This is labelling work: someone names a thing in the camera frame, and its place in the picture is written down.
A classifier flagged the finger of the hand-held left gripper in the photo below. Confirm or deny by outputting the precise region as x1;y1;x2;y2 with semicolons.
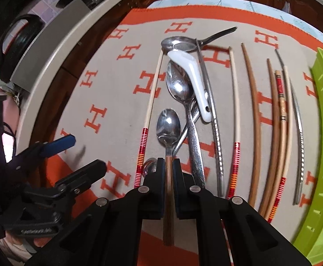
11;134;76;170
23;160;107;200

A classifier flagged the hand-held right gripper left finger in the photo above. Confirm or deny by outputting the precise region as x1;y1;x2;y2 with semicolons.
25;157;167;266

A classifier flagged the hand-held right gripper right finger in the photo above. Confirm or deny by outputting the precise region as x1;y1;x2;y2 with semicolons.
172;157;313;266

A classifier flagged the steel fork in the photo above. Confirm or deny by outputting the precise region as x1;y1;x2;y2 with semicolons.
142;100;202;178

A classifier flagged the wooden-handled steel spoon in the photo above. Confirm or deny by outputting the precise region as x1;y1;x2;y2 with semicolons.
156;108;182;246

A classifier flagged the twisted steel chopstick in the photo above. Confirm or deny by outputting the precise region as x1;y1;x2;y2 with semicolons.
275;49;306;205
196;40;225;197

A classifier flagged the cream chopstick with red stripes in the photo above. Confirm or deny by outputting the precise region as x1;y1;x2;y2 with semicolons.
134;50;164;189
267;65;294;224
228;47;241;199

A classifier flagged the plain brown wooden chopstick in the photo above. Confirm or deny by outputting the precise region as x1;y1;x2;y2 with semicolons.
258;58;281;217
241;43;262;206

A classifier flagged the white ceramic spoon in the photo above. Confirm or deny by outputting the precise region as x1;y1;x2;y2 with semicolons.
167;49;213;123

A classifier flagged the large steel spoon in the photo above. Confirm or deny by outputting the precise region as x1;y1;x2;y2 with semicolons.
165;61;206;189

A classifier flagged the decorated red-topped wooden chopstick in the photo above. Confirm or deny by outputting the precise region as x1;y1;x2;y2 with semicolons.
262;70;289;218

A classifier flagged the steel spoon with dark handle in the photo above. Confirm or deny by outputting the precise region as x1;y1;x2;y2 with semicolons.
161;26;238;53

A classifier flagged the person's left hand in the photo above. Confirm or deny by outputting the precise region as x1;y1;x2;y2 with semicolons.
0;236;51;256

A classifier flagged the orange and beige printed blanket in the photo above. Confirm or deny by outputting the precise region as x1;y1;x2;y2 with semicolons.
28;5;323;266

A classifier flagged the grey metal stove panel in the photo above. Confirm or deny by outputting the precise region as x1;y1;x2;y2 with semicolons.
10;0;94;93

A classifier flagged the black round cooker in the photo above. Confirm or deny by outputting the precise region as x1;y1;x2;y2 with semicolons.
0;14;44;84

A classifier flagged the white kitchen countertop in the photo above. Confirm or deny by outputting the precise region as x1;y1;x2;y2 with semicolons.
12;0;323;172

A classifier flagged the light blue tablecloth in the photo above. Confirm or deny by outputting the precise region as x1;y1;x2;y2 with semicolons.
147;0;323;35

